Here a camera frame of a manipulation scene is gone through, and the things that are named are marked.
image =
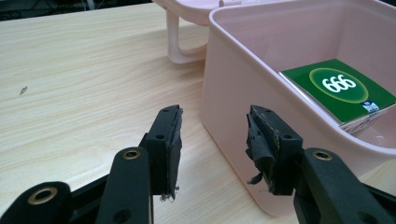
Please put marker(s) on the green medicine box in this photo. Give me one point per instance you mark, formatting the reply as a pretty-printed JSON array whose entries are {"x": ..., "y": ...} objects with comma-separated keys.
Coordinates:
[{"x": 339, "y": 90}]

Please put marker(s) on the pink plastic storage box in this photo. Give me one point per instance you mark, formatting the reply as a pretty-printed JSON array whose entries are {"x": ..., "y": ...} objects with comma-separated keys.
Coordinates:
[{"x": 255, "y": 102}]

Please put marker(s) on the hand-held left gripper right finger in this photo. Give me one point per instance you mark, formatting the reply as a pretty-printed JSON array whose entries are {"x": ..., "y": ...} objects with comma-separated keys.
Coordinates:
[{"x": 275, "y": 149}]

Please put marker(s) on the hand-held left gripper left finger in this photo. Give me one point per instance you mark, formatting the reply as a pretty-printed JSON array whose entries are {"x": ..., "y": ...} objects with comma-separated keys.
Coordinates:
[{"x": 163, "y": 149}]

